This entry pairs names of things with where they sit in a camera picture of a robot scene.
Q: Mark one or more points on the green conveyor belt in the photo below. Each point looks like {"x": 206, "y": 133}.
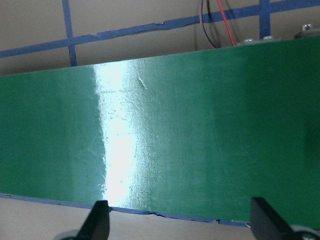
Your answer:
{"x": 200, "y": 125}

